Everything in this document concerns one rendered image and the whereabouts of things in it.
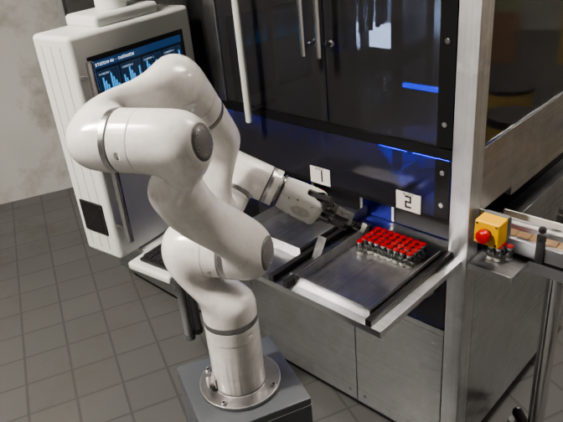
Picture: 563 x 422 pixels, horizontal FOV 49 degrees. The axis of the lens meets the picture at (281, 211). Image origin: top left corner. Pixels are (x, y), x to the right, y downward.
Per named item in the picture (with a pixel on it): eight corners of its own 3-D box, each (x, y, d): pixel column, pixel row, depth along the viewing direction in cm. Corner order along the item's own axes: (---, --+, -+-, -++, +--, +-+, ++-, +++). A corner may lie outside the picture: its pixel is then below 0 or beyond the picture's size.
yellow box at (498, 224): (485, 231, 175) (487, 208, 171) (509, 238, 170) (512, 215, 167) (472, 242, 170) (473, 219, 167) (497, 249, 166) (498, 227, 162)
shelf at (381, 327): (299, 196, 227) (298, 191, 226) (474, 254, 182) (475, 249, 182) (199, 252, 197) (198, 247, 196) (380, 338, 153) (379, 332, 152)
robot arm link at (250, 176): (260, 199, 132) (276, 162, 134) (204, 173, 131) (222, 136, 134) (255, 208, 140) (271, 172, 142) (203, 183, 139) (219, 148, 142)
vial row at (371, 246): (364, 247, 187) (364, 234, 185) (415, 266, 176) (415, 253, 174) (359, 250, 186) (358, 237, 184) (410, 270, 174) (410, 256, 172)
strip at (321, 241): (320, 251, 188) (318, 234, 185) (327, 254, 186) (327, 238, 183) (289, 272, 179) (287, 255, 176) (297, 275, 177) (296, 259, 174)
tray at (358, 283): (367, 234, 194) (367, 224, 193) (440, 260, 178) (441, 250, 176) (295, 284, 173) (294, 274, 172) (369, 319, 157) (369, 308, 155)
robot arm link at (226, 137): (192, 170, 109) (244, 230, 136) (229, 95, 113) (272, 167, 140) (151, 157, 112) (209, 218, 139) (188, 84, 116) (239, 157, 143)
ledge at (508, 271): (490, 248, 185) (491, 242, 184) (533, 261, 177) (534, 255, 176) (467, 269, 176) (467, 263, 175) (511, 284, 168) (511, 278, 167)
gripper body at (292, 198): (265, 210, 140) (309, 230, 141) (274, 192, 131) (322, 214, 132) (276, 183, 144) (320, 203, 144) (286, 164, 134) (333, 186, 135)
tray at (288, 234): (309, 194, 223) (308, 186, 221) (367, 213, 206) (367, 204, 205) (241, 234, 202) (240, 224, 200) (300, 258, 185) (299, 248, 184)
